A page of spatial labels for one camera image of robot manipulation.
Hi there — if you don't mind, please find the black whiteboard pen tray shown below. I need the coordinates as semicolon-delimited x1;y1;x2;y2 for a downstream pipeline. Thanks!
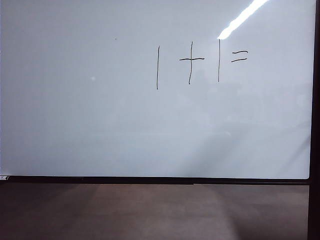
0;176;195;186

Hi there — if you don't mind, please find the white board with black frame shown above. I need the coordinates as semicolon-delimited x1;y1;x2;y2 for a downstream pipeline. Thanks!
0;0;317;181

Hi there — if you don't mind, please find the black whiteboard stand post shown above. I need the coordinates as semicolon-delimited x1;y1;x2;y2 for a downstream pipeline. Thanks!
306;0;320;240

